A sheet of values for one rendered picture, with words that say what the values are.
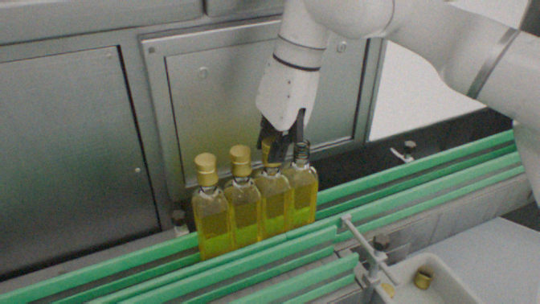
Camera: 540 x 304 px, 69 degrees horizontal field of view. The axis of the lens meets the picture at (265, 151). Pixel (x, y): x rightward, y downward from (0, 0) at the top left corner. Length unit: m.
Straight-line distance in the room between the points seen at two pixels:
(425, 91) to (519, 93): 0.56
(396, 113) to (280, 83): 0.46
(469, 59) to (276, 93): 0.27
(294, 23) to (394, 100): 0.46
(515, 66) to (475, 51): 0.04
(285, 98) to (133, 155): 0.34
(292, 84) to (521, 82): 0.28
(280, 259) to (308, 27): 0.43
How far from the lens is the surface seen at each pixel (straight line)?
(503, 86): 0.48
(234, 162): 0.64
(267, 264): 0.77
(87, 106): 0.73
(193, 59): 0.68
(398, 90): 0.96
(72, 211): 0.85
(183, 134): 0.74
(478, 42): 0.48
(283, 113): 0.58
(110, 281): 0.82
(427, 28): 0.59
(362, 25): 0.50
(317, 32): 0.56
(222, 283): 0.76
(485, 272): 1.11
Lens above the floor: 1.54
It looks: 37 degrees down
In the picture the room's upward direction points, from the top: straight up
